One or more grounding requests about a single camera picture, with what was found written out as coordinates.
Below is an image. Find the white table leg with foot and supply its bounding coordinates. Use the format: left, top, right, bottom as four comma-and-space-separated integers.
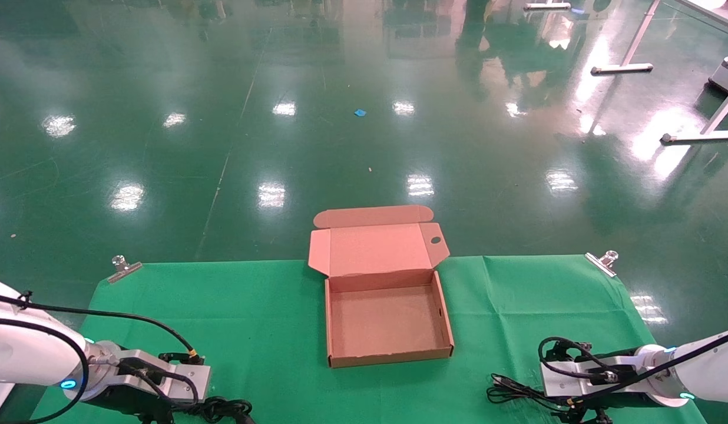
660, 88, 728, 144
591, 0, 662, 75

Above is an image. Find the metal binder clip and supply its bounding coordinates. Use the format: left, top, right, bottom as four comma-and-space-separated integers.
584, 250, 619, 278
108, 255, 144, 284

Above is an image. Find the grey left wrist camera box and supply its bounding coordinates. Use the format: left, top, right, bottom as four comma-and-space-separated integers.
114, 349, 212, 407

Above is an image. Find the thin black cable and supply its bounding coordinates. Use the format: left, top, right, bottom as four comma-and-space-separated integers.
487, 374, 568, 413

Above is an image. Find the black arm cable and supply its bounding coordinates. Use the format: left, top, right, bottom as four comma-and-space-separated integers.
0, 291, 204, 363
0, 317, 91, 424
538, 330, 728, 407

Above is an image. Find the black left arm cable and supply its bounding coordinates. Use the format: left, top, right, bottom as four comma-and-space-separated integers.
0, 291, 204, 363
0, 317, 91, 424

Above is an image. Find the thick black power cable bundle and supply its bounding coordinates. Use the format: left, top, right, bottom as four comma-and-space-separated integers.
164, 396, 256, 424

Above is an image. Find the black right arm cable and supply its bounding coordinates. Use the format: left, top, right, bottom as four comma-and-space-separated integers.
538, 330, 728, 407

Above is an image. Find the brown cardboard box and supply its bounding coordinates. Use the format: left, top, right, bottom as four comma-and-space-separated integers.
308, 205, 455, 369

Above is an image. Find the green table cloth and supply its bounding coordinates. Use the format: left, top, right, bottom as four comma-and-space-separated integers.
31, 254, 707, 424

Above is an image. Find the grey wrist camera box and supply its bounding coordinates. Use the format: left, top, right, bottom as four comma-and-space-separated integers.
541, 355, 638, 398
114, 349, 212, 407

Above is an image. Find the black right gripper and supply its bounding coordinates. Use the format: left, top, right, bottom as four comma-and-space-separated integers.
555, 393, 659, 424

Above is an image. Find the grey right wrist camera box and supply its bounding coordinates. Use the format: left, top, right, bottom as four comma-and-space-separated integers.
541, 355, 638, 398

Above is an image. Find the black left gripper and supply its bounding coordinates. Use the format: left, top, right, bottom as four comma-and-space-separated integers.
81, 383, 182, 424

